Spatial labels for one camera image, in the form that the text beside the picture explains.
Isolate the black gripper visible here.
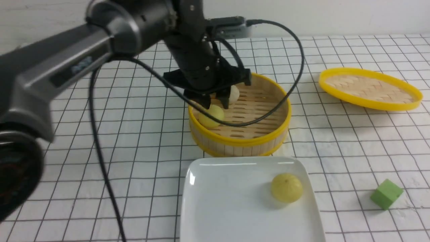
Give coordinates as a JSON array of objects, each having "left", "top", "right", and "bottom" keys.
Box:
[{"left": 163, "top": 34, "right": 252, "bottom": 109}]

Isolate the yellow steamed bun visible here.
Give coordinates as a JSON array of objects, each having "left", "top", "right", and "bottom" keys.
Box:
[
  {"left": 198, "top": 104, "right": 225, "bottom": 129},
  {"left": 270, "top": 173, "right": 303, "bottom": 203}
]

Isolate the pale white steamed bun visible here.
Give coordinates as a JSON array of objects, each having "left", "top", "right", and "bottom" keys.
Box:
[{"left": 229, "top": 85, "right": 240, "bottom": 104}]

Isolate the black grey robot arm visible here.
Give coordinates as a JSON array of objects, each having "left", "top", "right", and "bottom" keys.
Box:
[{"left": 1, "top": 0, "right": 252, "bottom": 221}]

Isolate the white square plate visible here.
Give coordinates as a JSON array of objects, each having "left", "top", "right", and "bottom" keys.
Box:
[{"left": 180, "top": 156, "right": 326, "bottom": 242}]

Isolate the yellow rimmed bamboo steamer basket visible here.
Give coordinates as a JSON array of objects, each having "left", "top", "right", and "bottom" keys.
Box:
[{"left": 188, "top": 73, "right": 292, "bottom": 157}]

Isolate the yellow rimmed bamboo steamer lid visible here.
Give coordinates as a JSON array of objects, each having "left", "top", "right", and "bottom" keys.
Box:
[{"left": 318, "top": 68, "right": 423, "bottom": 112}]

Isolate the green foam cube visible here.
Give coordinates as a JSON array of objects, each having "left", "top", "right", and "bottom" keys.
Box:
[{"left": 370, "top": 179, "right": 403, "bottom": 210}]

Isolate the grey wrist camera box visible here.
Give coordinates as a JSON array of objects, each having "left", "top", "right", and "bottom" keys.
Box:
[{"left": 206, "top": 16, "right": 252, "bottom": 40}]

